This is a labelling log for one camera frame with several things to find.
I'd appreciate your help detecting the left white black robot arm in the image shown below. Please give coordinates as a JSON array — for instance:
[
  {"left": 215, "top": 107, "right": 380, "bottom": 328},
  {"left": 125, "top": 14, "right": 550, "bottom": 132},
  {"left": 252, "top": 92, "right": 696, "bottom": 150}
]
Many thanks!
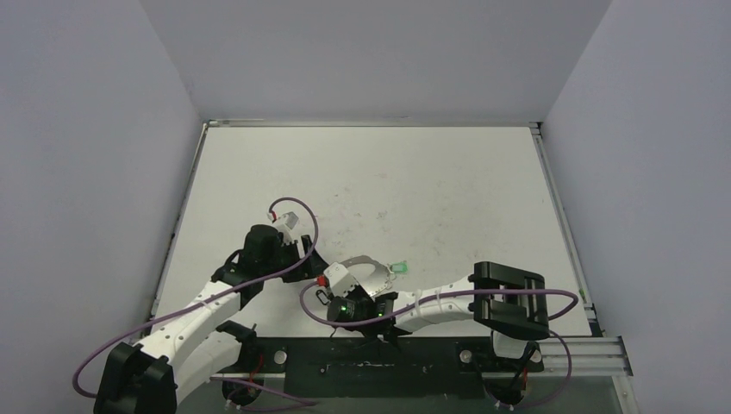
[{"left": 93, "top": 224, "right": 328, "bottom": 413}]

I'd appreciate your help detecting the metal key holder ring plate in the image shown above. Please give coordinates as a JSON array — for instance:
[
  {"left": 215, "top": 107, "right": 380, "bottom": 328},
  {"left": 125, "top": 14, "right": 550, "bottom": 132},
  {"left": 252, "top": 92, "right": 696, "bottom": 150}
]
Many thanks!
[{"left": 338, "top": 255, "right": 392, "bottom": 298}]

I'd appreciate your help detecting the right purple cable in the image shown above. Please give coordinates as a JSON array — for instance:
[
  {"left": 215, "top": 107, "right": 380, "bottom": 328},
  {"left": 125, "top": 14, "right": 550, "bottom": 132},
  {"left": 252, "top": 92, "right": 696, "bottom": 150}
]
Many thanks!
[{"left": 299, "top": 279, "right": 581, "bottom": 411}]

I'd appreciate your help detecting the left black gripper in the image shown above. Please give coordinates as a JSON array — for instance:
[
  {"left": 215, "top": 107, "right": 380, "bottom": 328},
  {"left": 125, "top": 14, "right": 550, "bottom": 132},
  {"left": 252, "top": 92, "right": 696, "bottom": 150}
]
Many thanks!
[{"left": 261, "top": 235, "right": 328, "bottom": 283}]

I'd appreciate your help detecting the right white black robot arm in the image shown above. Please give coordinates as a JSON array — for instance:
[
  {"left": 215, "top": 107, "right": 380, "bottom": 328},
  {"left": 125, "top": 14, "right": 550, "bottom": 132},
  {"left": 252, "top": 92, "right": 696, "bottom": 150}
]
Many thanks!
[{"left": 325, "top": 261, "right": 549, "bottom": 370}]

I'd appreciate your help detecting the green tagged key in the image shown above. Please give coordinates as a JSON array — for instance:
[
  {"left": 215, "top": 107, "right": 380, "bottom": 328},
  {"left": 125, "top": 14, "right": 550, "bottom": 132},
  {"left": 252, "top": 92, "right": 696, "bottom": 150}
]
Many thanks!
[{"left": 387, "top": 261, "right": 409, "bottom": 274}]

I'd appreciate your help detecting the purple cable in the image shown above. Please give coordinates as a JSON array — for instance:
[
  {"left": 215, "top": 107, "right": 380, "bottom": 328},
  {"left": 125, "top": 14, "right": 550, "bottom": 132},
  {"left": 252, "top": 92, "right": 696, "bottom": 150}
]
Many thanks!
[
  {"left": 72, "top": 197, "right": 321, "bottom": 414},
  {"left": 299, "top": 279, "right": 581, "bottom": 411}
]

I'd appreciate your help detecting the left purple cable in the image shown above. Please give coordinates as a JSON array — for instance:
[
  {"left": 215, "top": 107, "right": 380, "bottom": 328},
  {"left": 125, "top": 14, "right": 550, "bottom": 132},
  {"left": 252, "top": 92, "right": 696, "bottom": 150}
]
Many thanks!
[{"left": 72, "top": 197, "right": 321, "bottom": 414}]

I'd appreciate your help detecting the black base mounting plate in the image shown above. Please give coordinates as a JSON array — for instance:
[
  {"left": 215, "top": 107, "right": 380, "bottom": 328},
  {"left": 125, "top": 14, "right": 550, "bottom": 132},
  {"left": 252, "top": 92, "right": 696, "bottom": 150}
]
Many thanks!
[{"left": 222, "top": 336, "right": 544, "bottom": 399}]

